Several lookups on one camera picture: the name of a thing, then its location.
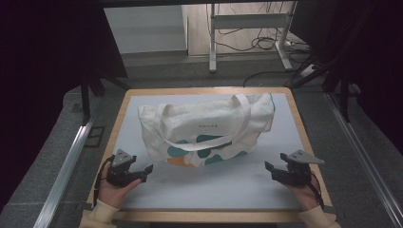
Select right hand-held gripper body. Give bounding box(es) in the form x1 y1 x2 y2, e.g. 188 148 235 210
274 149 326 188

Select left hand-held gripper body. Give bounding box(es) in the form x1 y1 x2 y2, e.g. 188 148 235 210
106 148 138 188

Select white canvas tote bag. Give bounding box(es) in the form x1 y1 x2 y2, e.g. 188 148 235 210
137 92 276 169

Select person's right hand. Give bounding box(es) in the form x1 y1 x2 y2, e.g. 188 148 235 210
284 173 321 213

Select person's left hand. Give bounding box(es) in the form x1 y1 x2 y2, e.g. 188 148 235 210
96 161 143 210

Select black floor plate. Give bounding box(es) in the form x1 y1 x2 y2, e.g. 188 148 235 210
84 125 106 148

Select black stand leg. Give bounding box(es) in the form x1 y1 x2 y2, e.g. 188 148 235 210
79 73 106 126
322 72 353 124

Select white power strip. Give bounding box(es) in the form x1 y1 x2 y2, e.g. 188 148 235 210
298 63 319 79

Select black curtain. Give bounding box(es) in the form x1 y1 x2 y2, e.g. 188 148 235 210
0 0 128 213
289 0 403 156

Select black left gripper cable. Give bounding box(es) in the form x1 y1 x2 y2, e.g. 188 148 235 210
92 154 116 209

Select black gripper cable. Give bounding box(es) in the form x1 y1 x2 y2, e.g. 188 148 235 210
92 154 116 209
309 170 325 210

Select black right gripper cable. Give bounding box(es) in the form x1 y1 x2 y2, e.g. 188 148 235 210
309 170 325 210

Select aluminium rail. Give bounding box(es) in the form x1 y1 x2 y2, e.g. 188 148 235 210
32 123 96 228
325 92 403 227

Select black floor cables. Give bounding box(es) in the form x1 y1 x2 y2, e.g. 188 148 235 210
205 2 317 88

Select white metal desk frame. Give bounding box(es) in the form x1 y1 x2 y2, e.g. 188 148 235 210
208 2 298 73

